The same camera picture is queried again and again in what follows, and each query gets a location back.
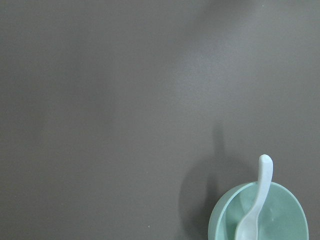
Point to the white plastic spoon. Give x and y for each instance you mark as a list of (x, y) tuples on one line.
[(247, 228)]

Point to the mint green bowl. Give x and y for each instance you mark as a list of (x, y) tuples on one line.
[(281, 218)]

